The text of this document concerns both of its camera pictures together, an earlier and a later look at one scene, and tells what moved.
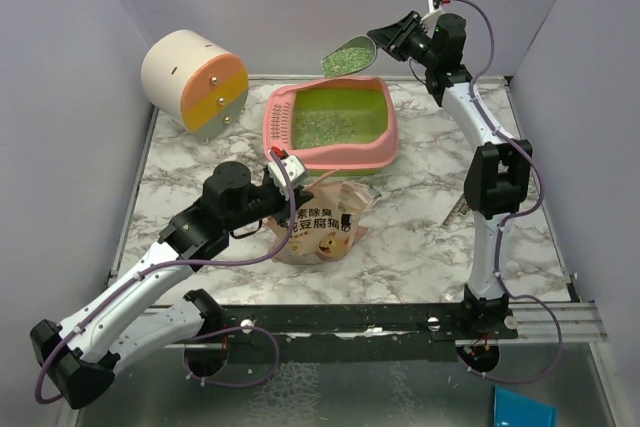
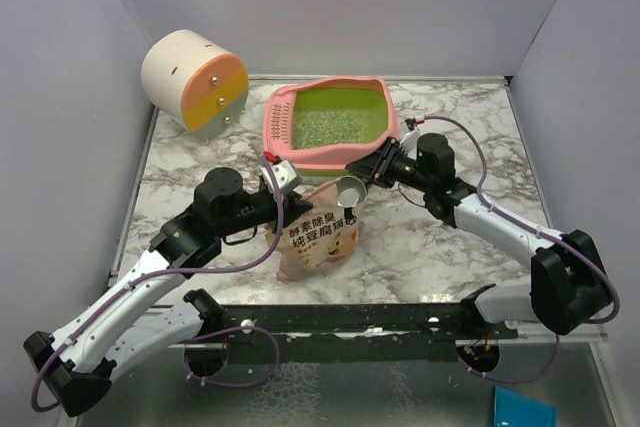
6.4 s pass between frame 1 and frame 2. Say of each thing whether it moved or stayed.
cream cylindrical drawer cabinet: stayed
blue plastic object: stayed
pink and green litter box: stayed
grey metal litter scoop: moved
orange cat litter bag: moved
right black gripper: moved
